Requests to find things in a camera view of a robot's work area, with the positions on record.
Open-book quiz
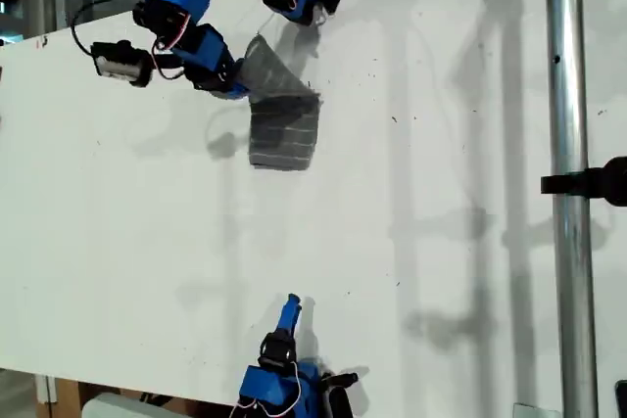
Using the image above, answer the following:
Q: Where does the grey striped towel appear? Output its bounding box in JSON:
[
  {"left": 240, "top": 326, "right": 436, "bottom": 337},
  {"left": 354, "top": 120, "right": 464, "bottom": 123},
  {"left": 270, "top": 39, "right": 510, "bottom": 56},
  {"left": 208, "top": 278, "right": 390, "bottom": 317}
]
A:
[{"left": 242, "top": 32, "right": 326, "bottom": 173}]

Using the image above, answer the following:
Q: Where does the black clamp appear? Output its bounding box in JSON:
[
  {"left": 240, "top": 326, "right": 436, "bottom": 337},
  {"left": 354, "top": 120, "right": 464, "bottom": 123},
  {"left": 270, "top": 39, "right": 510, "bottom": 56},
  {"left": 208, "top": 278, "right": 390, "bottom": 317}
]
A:
[{"left": 540, "top": 156, "right": 627, "bottom": 208}]

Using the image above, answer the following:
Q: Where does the arm camera box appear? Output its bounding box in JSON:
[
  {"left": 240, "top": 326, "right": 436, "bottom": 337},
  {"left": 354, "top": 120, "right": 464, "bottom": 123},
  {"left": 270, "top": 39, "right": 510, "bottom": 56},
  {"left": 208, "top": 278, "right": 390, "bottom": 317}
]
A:
[
  {"left": 90, "top": 39, "right": 154, "bottom": 89},
  {"left": 320, "top": 371, "right": 360, "bottom": 418}
]

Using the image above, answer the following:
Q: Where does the black camera cable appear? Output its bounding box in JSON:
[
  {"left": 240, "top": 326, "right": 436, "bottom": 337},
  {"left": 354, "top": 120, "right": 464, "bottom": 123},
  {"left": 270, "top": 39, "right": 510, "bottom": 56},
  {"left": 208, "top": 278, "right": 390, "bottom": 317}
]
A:
[{"left": 70, "top": 0, "right": 149, "bottom": 56}]

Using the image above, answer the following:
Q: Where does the wooden table frame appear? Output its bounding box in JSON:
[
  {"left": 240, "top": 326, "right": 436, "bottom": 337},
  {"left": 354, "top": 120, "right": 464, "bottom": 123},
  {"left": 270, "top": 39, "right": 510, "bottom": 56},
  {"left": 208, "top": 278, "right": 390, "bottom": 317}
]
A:
[{"left": 33, "top": 373, "right": 83, "bottom": 418}]

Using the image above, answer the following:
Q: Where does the steel post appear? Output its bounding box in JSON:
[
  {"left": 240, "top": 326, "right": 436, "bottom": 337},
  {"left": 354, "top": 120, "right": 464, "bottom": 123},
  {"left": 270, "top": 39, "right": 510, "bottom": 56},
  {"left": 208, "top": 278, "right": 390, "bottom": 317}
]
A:
[{"left": 543, "top": 0, "right": 600, "bottom": 418}]

